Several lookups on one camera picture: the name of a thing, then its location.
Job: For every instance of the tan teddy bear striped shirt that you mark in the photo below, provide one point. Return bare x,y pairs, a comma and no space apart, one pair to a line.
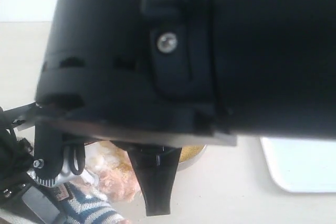
115,181

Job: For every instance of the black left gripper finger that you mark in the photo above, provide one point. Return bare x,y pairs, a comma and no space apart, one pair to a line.
37,205

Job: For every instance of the metal bowl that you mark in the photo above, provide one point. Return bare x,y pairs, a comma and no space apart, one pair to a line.
187,164

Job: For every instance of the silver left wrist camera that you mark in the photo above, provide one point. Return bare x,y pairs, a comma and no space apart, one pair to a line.
20,118

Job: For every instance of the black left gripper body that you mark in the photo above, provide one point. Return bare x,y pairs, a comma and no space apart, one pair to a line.
16,160

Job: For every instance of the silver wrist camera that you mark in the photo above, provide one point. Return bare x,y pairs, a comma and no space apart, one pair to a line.
20,118
58,158

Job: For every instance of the white rectangular plastic tray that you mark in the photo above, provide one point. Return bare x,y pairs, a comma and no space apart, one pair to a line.
301,165

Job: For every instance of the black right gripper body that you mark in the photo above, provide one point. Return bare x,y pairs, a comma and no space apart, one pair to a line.
136,72

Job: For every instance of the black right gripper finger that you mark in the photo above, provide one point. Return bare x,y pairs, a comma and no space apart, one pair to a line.
155,168

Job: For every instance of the yellow millet grains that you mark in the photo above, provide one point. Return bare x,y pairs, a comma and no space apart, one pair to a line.
189,152

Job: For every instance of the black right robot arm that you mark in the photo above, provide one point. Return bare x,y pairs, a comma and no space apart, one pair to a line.
279,68

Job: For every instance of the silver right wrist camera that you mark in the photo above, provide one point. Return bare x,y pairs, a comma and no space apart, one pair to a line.
58,158

